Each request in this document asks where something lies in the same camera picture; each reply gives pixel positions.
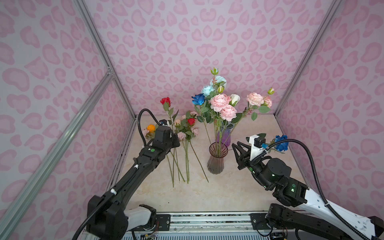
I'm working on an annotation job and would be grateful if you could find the pink rose stem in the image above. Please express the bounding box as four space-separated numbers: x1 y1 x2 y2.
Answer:
229 88 275 137

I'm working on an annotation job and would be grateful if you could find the dark blue rose stem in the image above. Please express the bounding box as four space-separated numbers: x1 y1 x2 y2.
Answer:
261 135 289 154

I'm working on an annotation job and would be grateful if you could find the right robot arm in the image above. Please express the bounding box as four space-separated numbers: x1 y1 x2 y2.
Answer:
232 139 384 240

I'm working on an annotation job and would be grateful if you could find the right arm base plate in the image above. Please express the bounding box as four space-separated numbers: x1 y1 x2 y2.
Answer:
250 213 271 231

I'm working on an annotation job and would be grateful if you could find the maroon grey glass vase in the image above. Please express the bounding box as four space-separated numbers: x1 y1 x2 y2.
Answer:
207 142 228 175

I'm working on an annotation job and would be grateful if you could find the orange rose stem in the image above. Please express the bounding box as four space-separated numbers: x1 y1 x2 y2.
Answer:
142 125 158 140

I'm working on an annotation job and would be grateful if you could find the single red rose stem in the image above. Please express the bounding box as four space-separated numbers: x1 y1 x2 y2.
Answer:
160 97 186 187

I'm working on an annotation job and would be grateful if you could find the blue purple glass vase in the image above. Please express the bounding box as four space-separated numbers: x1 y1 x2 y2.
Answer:
216 124 234 148

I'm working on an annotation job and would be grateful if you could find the white rose stem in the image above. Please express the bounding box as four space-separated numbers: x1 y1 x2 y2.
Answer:
230 94 241 107

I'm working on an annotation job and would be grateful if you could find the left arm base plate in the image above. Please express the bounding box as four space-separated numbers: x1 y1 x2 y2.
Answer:
156 214 171 232

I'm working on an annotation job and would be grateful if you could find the diagonal aluminium frame bar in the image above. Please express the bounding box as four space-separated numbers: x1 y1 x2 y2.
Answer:
1 72 114 240

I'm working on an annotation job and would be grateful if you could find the large pink peony stem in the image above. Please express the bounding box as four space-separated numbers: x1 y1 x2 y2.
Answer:
210 94 237 155

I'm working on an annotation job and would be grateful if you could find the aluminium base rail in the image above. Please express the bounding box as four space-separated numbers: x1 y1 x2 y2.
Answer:
80 211 346 240

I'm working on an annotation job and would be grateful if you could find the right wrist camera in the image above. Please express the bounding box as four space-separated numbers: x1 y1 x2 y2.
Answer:
248 135 268 161

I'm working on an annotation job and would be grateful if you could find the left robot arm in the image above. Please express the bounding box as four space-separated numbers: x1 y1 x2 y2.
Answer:
80 126 180 240

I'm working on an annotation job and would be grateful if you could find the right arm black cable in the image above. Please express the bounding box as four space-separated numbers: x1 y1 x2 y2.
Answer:
251 138 371 240

